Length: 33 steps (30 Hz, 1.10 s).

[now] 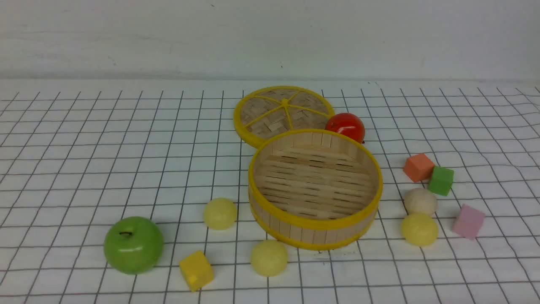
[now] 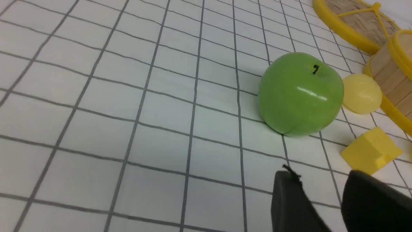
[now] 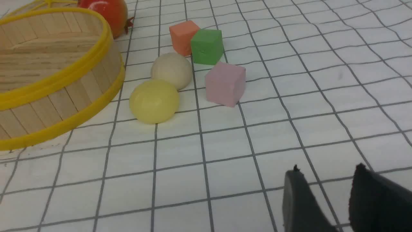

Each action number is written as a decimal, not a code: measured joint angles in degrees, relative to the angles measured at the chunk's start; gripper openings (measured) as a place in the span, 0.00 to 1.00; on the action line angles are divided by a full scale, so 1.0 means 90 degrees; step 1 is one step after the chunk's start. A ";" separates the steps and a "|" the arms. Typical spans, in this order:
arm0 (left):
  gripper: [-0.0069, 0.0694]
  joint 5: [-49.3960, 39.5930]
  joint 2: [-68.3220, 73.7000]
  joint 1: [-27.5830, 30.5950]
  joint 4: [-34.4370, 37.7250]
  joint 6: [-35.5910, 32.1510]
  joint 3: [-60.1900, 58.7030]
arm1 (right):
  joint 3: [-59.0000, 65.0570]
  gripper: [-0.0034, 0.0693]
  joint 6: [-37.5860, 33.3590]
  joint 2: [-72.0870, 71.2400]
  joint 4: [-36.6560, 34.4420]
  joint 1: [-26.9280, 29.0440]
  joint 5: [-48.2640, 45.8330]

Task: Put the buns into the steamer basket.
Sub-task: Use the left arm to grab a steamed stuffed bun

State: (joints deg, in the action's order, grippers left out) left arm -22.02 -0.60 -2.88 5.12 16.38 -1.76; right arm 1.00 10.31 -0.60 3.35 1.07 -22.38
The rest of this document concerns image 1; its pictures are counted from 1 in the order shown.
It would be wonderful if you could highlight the yellow bun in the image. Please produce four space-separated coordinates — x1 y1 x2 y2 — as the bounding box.
400 212 438 247
204 198 237 231
251 240 289 277

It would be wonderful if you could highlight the yellow bun front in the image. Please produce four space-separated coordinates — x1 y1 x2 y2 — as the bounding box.
251 240 289 277

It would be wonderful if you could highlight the white bun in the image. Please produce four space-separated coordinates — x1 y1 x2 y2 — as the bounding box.
403 188 438 216

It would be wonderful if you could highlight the bamboo steamer lid yellow rim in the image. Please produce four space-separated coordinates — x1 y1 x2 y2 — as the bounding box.
233 85 335 149

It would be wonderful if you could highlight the bamboo steamer tray yellow rim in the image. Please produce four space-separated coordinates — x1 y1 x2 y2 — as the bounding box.
248 129 383 250

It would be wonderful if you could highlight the red tomato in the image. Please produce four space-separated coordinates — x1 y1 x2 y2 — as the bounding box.
325 112 366 144

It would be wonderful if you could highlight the yellow cube block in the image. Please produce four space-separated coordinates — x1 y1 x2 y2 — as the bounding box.
179 250 214 292

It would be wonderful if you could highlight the orange cube block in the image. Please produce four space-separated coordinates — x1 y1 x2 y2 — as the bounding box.
403 153 435 182

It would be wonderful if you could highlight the white grid tablecloth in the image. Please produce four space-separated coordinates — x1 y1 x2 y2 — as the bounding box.
0 80 540 304

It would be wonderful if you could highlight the green apple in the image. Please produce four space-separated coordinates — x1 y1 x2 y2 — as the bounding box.
103 216 164 275

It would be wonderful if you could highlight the green cube block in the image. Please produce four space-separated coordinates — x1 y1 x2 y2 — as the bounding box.
428 166 454 196

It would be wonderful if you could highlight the pink cube block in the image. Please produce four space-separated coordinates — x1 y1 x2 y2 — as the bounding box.
452 204 486 240

